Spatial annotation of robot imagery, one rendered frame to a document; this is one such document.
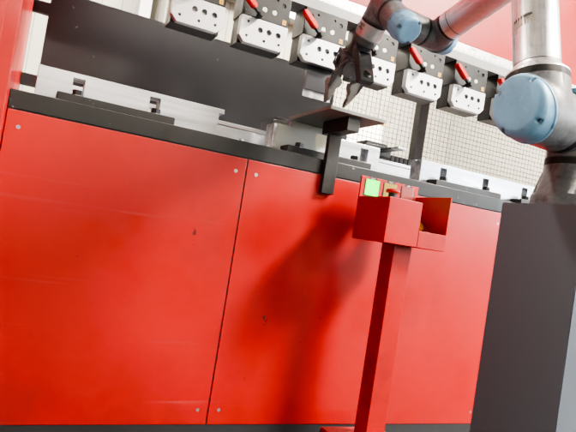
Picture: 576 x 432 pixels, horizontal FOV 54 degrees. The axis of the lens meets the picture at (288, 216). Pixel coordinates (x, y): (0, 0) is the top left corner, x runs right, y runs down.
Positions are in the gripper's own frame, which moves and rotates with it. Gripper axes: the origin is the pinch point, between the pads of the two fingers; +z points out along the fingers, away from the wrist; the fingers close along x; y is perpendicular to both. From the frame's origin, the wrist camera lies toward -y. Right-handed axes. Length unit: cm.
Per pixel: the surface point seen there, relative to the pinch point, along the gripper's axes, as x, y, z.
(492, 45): -65, 33, -24
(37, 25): 86, 267, 125
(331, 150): 0.5, -11.6, 9.5
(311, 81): 2.8, 15.1, 2.3
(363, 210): -6.9, -30.0, 15.1
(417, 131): -95, 81, 38
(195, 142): 39.9, -14.0, 15.8
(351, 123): 0.5, -14.0, -1.7
